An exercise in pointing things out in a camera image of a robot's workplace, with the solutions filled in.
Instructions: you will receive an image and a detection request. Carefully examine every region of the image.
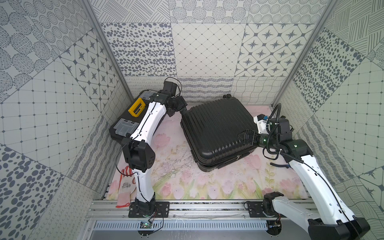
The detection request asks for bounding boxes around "aluminium mounting rail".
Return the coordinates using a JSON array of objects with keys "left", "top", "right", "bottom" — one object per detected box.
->
[{"left": 85, "top": 199, "right": 332, "bottom": 221}]

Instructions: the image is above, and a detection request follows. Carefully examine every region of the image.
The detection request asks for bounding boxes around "red white work glove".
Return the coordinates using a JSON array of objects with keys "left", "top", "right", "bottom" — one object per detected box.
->
[{"left": 116, "top": 166, "right": 136, "bottom": 208}]

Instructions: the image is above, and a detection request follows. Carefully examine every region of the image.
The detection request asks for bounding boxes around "floral pink table mat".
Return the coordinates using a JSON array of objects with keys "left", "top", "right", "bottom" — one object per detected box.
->
[{"left": 105, "top": 104, "right": 310, "bottom": 201}]

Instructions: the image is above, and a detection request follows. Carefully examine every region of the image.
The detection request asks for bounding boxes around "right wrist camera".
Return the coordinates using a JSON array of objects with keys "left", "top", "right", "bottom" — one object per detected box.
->
[{"left": 254, "top": 114, "right": 269, "bottom": 134}]

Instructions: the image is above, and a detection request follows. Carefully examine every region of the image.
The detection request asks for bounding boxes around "black hard-shell suitcase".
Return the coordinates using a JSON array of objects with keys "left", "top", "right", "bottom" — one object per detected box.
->
[{"left": 181, "top": 94, "right": 258, "bottom": 172}]

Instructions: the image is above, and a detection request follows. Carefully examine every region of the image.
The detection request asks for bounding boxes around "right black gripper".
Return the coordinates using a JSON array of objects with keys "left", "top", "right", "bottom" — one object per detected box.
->
[{"left": 236, "top": 130, "right": 279, "bottom": 151}]

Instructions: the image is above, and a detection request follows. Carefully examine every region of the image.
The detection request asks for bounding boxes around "black toolbox yellow handle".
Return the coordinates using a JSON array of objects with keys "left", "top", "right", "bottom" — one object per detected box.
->
[{"left": 110, "top": 90, "right": 172, "bottom": 151}]

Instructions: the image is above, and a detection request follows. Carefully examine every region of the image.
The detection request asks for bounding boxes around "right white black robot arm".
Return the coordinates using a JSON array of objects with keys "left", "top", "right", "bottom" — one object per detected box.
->
[{"left": 239, "top": 130, "right": 371, "bottom": 240}]

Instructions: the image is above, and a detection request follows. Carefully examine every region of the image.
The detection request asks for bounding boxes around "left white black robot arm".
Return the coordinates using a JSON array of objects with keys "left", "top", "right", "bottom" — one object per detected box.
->
[{"left": 121, "top": 90, "right": 187, "bottom": 218}]

